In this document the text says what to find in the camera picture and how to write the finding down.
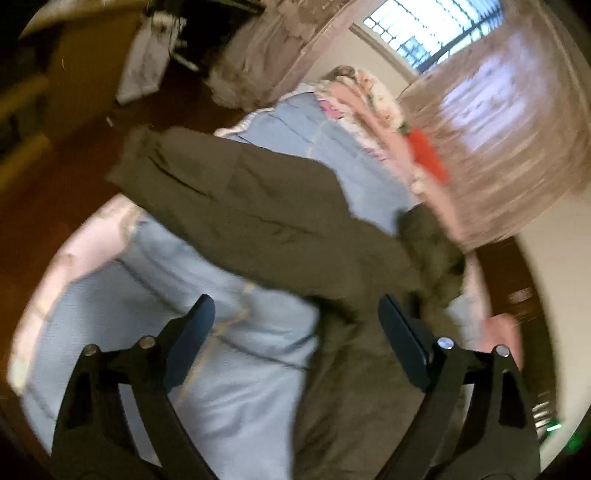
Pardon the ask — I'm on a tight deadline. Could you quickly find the wooden desk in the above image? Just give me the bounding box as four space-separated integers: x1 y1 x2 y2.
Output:
18 0 153 144

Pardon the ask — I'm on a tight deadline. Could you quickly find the pink lace curtain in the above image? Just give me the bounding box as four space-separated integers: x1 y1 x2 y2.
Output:
397 9 591 252
208 0 365 107

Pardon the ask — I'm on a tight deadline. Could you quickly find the dark wooden bed frame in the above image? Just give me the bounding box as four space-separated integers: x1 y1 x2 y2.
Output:
475 235 559 425

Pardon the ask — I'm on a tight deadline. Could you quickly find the blue checked blanket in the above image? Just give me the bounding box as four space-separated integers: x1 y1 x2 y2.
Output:
21 90 416 480

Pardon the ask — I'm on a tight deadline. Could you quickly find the white floral panel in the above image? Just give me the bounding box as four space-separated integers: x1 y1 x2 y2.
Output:
115 14 178 104

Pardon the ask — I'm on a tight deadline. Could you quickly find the black computer desk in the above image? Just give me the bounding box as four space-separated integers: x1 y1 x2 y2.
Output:
175 0 259 70

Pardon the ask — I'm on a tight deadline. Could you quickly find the barred window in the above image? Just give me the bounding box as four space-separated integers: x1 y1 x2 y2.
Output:
362 0 504 72

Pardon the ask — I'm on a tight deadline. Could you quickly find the orange carrot pillow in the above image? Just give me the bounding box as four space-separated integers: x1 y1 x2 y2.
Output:
405 127 451 185

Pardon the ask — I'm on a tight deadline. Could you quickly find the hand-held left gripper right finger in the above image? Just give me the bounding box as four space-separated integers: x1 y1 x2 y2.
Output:
378 294 541 480

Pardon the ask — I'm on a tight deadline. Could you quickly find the olive green jacket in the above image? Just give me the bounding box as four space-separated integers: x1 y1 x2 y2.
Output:
106 126 467 480

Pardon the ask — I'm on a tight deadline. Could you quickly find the pink cartoon bed sheet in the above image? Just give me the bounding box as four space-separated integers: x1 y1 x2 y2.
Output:
7 106 490 393

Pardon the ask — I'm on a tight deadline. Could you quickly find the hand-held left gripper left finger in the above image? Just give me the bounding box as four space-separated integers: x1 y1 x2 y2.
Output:
51 294 218 480

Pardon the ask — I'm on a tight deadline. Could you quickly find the white floral pillow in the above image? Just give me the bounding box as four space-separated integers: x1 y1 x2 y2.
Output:
323 65 402 130

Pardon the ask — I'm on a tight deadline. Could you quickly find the pink quilt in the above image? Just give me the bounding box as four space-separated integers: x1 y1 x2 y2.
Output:
480 314 523 370

